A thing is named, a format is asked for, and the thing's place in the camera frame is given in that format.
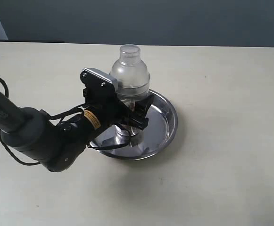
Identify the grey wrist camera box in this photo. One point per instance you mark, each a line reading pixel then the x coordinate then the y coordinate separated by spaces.
pixel 103 76

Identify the round stainless steel pan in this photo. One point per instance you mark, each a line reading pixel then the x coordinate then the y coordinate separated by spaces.
pixel 161 130

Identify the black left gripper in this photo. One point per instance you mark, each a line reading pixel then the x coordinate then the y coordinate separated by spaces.
pixel 104 108

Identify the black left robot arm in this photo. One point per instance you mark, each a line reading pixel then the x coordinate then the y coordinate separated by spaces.
pixel 56 141

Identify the clear plastic shaker bottle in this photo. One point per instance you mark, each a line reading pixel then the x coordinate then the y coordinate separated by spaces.
pixel 132 75

